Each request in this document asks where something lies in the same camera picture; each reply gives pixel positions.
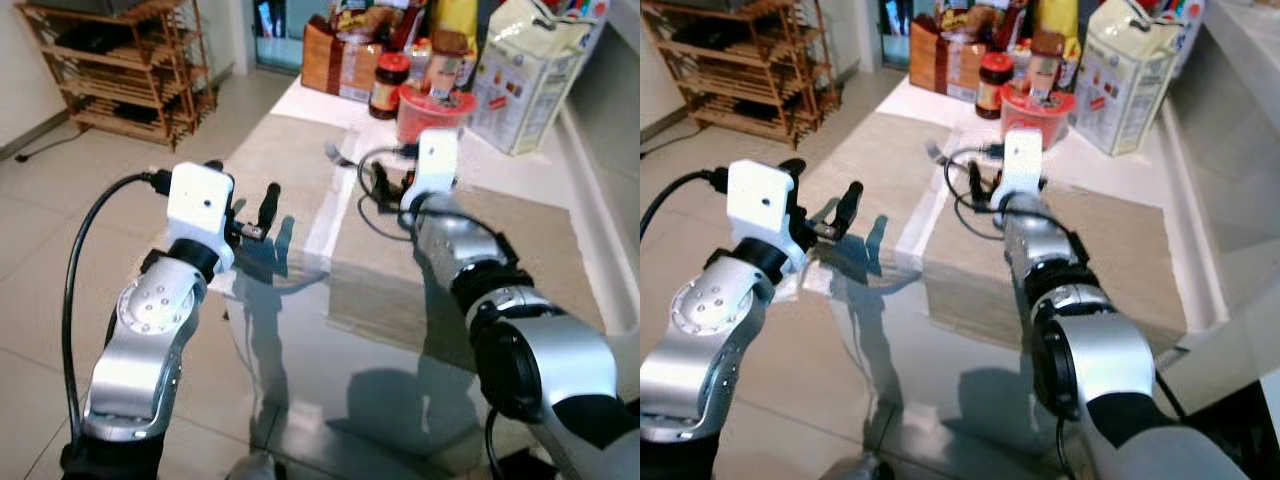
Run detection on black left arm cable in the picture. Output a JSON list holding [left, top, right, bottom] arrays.
[[640, 168, 733, 246], [60, 168, 173, 446]]

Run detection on yellow snack bag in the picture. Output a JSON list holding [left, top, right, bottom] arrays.
[[430, 0, 481, 57], [1035, 0, 1083, 61]]

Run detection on grey robot foot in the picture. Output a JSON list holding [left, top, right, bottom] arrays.
[[845, 452, 901, 480]]

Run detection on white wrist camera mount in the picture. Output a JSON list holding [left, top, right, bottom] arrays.
[[726, 157, 802, 277], [999, 127, 1047, 203], [403, 127, 460, 216], [166, 161, 237, 273]]

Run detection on red plastic tub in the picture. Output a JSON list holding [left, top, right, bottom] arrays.
[[1000, 84, 1077, 151], [396, 84, 479, 147]]

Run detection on dark glass door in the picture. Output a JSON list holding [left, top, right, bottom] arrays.
[[880, 0, 936, 67], [255, 0, 331, 71]]

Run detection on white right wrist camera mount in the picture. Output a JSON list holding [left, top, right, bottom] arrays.
[[999, 127, 1047, 203], [403, 127, 460, 216]]

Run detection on clear bag of bread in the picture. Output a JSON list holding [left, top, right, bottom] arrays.
[[332, 0, 429, 49], [935, 0, 1031, 49]]

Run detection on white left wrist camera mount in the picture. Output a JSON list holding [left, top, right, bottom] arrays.
[[726, 157, 802, 277], [166, 161, 237, 273]]

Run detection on dark jar with red lid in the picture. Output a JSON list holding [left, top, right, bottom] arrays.
[[978, 52, 1016, 120], [369, 52, 412, 121]]

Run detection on black floor cable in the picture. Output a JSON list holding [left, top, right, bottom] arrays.
[[12, 135, 71, 163], [640, 125, 691, 157]]

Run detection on large white printed carton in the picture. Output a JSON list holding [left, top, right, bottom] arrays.
[[470, 0, 608, 157], [1075, 0, 1206, 157]]

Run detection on orange bread bag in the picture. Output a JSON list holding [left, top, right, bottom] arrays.
[[301, 14, 381, 103], [908, 14, 986, 103]]

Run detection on wooden slatted shelf rack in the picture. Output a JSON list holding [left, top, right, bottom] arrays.
[[17, 0, 218, 151], [643, 0, 841, 149]]

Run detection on beige woven placemat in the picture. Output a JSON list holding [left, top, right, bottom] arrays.
[[328, 183, 608, 346], [225, 112, 351, 263], [920, 183, 1191, 346], [800, 112, 961, 253]]

